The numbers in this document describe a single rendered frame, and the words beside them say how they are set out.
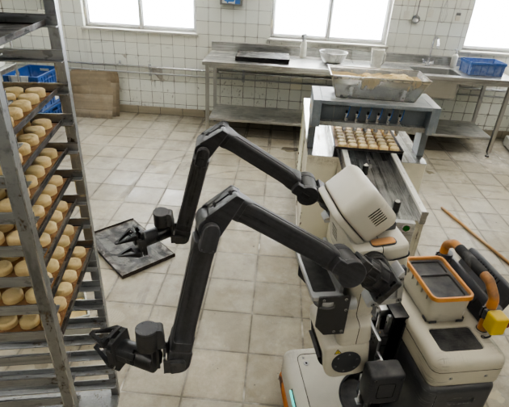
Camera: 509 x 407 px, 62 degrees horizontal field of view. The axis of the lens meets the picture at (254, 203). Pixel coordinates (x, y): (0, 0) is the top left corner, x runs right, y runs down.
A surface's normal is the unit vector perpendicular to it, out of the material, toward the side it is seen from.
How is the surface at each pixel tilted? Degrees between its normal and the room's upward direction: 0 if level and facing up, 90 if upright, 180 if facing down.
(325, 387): 0
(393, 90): 115
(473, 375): 90
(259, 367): 0
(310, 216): 90
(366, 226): 90
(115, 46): 90
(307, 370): 0
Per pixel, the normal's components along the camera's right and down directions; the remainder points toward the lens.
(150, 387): 0.05, -0.87
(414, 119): -0.08, 0.48
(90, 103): -0.05, 0.10
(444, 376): 0.13, 0.49
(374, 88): -0.10, 0.80
